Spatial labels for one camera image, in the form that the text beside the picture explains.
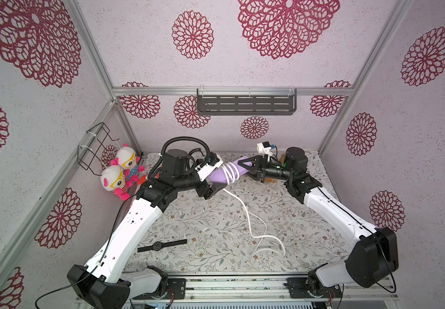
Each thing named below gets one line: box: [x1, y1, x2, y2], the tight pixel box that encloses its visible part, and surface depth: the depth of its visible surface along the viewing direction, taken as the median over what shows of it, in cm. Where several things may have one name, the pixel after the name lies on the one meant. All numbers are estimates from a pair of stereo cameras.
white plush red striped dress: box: [100, 157, 133, 201], surface depth 87 cm
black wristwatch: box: [137, 238, 188, 253], surface depth 87 cm
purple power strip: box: [208, 155, 253, 184], surface depth 67 cm
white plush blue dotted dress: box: [110, 143, 146, 182], surface depth 96 cm
